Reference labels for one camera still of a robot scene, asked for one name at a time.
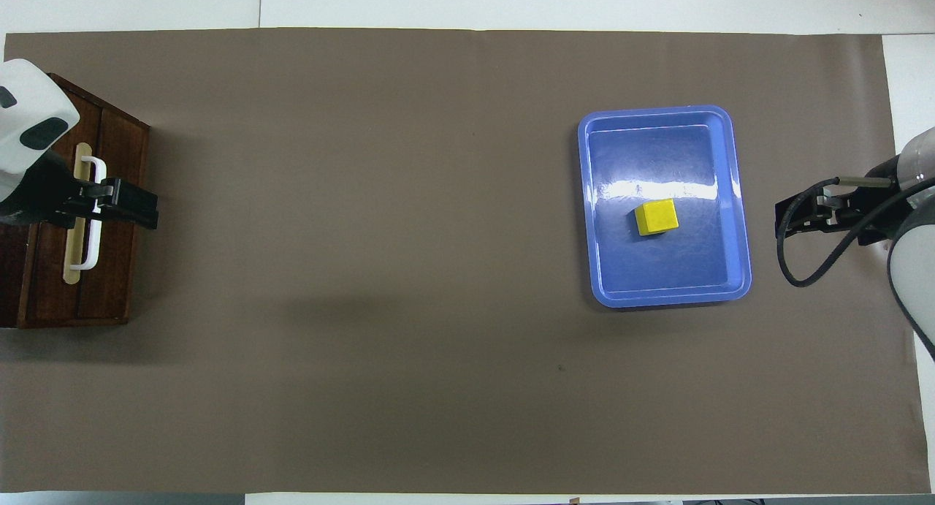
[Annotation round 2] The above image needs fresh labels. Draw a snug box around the brown table mat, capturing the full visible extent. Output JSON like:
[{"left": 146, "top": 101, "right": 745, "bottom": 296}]
[{"left": 0, "top": 27, "right": 932, "bottom": 495}]

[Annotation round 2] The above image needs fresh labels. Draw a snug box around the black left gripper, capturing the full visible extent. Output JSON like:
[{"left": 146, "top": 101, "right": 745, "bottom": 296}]
[{"left": 0, "top": 151, "right": 160, "bottom": 230}]

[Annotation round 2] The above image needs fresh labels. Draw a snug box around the yellow cube block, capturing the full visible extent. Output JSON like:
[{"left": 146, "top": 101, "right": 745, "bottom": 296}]
[{"left": 633, "top": 198, "right": 679, "bottom": 237}]

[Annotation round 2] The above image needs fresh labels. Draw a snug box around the blue plastic tray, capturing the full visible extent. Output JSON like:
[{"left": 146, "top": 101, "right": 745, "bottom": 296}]
[{"left": 577, "top": 105, "right": 753, "bottom": 308}]

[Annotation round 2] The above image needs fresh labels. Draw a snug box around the dark wooden drawer cabinet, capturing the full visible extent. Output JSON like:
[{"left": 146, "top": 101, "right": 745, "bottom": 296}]
[{"left": 0, "top": 72, "right": 151, "bottom": 329}]

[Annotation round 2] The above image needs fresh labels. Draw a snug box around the wooden drawer with white handle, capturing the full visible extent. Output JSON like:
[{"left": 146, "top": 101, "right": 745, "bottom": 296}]
[{"left": 29, "top": 88, "right": 147, "bottom": 324}]

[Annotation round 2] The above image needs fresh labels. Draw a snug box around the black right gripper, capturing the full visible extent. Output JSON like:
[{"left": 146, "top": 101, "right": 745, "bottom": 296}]
[{"left": 775, "top": 158, "right": 907, "bottom": 247}]

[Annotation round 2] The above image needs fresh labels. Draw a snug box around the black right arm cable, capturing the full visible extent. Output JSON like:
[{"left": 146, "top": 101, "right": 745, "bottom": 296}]
[{"left": 776, "top": 175, "right": 935, "bottom": 287}]

